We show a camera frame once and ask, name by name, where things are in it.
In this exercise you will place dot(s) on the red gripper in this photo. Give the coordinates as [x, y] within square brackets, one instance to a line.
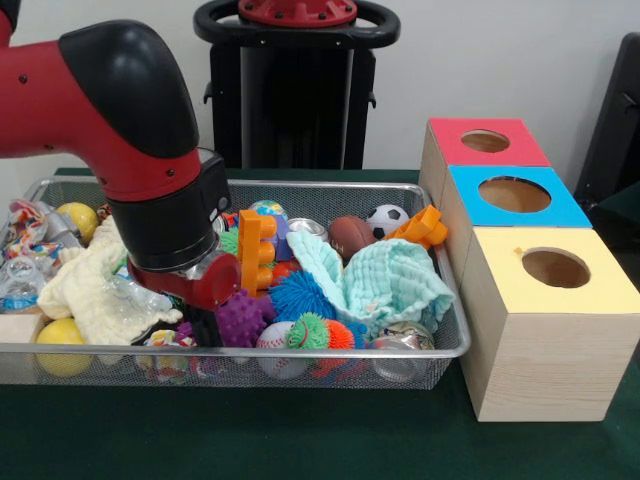
[210, 285]

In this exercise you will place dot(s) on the brown toy football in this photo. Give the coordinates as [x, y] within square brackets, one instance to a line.
[350, 235]

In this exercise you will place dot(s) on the long orange toy block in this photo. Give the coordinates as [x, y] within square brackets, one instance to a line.
[420, 225]

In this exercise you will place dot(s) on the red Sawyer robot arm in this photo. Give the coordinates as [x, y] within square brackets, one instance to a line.
[125, 125]

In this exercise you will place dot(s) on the silver mesh bin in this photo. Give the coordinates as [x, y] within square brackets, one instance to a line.
[300, 351]

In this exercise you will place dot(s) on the wooden box with three holes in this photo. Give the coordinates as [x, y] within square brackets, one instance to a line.
[550, 365]

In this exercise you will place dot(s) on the purple spiky rubber ball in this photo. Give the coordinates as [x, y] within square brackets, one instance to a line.
[242, 320]

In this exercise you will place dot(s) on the small colourful patterned cloth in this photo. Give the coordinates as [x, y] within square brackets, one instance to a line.
[165, 341]

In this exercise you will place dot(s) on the dark green tablecloth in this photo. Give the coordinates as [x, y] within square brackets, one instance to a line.
[250, 440]
[625, 205]

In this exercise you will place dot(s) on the cream yellow cloth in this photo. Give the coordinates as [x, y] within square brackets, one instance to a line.
[80, 290]

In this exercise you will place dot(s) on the blue globe ball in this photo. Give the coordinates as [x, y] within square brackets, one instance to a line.
[267, 207]

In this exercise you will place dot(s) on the yellow ball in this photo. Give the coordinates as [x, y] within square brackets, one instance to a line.
[80, 217]
[62, 332]

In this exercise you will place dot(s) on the mint green cloth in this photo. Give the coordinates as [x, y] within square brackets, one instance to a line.
[390, 280]

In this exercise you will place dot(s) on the black and white soccer ball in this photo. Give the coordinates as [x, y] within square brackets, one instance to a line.
[387, 217]

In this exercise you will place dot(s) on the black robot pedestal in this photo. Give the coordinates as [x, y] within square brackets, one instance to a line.
[295, 100]

